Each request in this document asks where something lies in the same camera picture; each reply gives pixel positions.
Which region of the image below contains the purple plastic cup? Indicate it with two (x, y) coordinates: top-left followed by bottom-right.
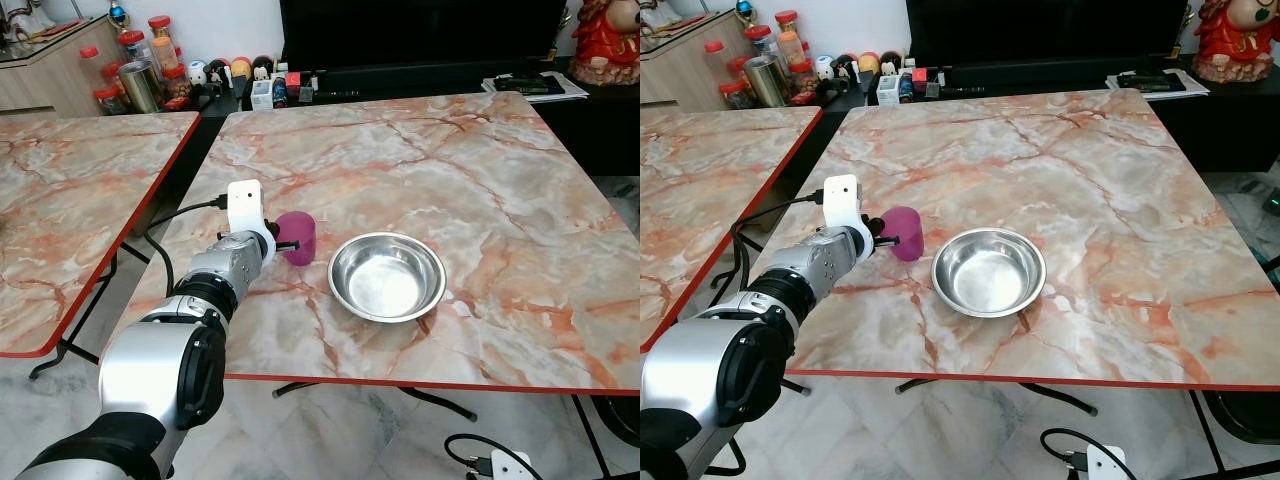
(882, 206), (923, 262)
(277, 211), (317, 267)

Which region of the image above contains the stainless steel bowl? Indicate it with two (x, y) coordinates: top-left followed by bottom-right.
(328, 233), (447, 323)
(932, 228), (1047, 318)

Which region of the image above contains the metallic round canister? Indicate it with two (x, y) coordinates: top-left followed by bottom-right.
(117, 60), (164, 114)
(744, 55), (790, 109)

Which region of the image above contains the orange snack jar red lid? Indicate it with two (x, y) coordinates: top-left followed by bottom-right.
(147, 14), (180, 72)
(774, 9), (805, 67)

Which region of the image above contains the light wooden cabinet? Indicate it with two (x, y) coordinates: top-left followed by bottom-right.
(0, 20), (131, 117)
(640, 15), (756, 112)

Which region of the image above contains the black television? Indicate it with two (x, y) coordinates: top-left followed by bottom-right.
(906, 0), (1197, 67)
(279, 0), (572, 71)

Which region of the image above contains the black round floor object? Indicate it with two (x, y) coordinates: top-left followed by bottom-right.
(589, 394), (641, 447)
(1199, 389), (1280, 447)

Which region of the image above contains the white paper stack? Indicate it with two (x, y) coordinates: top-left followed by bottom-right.
(1104, 67), (1212, 100)
(482, 71), (592, 105)

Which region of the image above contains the red doll figurine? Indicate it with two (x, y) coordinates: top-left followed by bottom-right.
(569, 0), (641, 87)
(1192, 0), (1280, 84)

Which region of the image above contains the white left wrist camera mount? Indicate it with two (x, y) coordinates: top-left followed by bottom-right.
(824, 175), (873, 249)
(226, 180), (277, 253)

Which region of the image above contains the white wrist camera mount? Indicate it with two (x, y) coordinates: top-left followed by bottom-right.
(490, 450), (534, 480)
(226, 180), (277, 253)
(1087, 445), (1130, 480)
(824, 175), (873, 249)

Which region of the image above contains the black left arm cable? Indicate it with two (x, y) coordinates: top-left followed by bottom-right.
(728, 192), (829, 301)
(143, 197), (231, 298)

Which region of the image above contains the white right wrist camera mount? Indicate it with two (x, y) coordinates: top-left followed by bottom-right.
(490, 450), (534, 480)
(1087, 445), (1130, 480)

